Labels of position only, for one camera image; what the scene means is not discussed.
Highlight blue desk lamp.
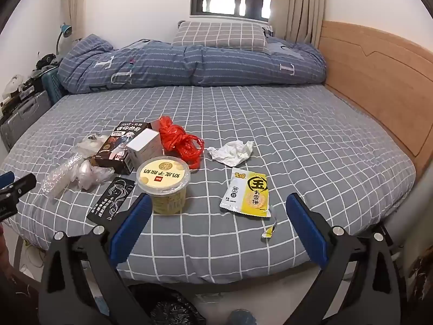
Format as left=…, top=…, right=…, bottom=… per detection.
left=56, top=23, right=72, bottom=58

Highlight grey checked pillow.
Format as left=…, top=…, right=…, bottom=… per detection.
left=172, top=20, right=268, bottom=52

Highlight wooden headboard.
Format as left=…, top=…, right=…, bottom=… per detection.
left=318, top=20, right=433, bottom=177

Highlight crumpled white tissue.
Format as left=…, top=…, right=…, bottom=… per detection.
left=207, top=140, right=254, bottom=167

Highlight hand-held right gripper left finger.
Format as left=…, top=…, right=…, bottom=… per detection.
left=39, top=192, right=153, bottom=325

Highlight grey suitcase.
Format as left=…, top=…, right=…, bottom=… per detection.
left=0, top=91, right=53, bottom=150

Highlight blue striped duvet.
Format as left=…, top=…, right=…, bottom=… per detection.
left=57, top=34, right=328, bottom=95

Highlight bed with grey checked sheet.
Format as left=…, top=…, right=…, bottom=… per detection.
left=0, top=84, right=417, bottom=275

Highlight red plastic bag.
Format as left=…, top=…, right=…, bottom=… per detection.
left=158, top=116, right=205, bottom=170

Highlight dark clutter pile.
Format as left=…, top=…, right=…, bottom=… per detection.
left=35, top=53, right=61, bottom=72

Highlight torn wrapper piece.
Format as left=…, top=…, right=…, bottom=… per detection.
left=260, top=210, right=278, bottom=240

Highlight beige curtain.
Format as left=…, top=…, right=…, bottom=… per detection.
left=271, top=0, right=327, bottom=44
left=64, top=0, right=90, bottom=43

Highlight black wipe packet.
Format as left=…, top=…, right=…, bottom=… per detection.
left=87, top=177, right=136, bottom=227

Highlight clear plastic bag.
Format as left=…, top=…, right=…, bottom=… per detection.
left=77, top=160, right=115, bottom=190

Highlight yellow snack packet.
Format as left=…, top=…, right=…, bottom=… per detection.
left=219, top=167, right=272, bottom=218

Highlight brown cookie box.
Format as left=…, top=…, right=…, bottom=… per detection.
left=94, top=121, right=153, bottom=176

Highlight clear plastic wrappers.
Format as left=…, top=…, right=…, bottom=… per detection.
left=41, top=152, right=85, bottom=199

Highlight white rounded appliance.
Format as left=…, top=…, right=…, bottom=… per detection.
left=2, top=76, right=25, bottom=101

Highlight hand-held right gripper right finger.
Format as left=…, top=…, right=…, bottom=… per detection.
left=286, top=192, right=411, bottom=325

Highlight small white box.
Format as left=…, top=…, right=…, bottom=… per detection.
left=126, top=129, right=165, bottom=173

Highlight yellow yogurt tub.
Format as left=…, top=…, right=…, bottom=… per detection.
left=136, top=156, right=191, bottom=215

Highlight trash bin with black liner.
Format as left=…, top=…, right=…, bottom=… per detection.
left=130, top=282, right=207, bottom=325

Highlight teal plastic crate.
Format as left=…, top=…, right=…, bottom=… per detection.
left=41, top=66, right=68, bottom=105

